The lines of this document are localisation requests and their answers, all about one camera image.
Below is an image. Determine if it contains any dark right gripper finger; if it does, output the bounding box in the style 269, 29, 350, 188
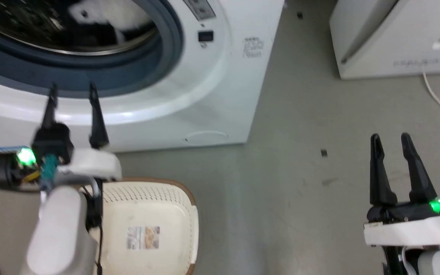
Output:
370, 133, 398, 207
401, 133, 438, 204

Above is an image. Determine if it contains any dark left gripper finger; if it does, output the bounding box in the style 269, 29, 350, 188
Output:
41, 82, 59, 130
89, 82, 110, 149

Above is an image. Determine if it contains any white front-load washing machine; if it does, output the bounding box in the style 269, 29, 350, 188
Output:
0, 0, 285, 153

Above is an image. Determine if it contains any white cloth in drum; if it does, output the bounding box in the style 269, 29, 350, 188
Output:
68, 0, 158, 43

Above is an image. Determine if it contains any cream plastic laundry basket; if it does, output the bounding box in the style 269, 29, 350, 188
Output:
84, 178, 199, 275

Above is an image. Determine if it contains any white box appliance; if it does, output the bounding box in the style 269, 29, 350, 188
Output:
329, 0, 440, 80

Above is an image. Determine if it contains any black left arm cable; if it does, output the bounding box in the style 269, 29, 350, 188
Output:
82, 179, 105, 275

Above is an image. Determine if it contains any grey rubber door seal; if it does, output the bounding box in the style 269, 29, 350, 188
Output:
0, 0, 184, 99

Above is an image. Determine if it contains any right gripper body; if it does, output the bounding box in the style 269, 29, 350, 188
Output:
363, 186, 440, 247

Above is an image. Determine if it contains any printed sticker label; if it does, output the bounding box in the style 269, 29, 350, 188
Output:
127, 226, 160, 250

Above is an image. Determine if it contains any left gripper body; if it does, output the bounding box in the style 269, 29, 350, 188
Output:
0, 123, 122, 191

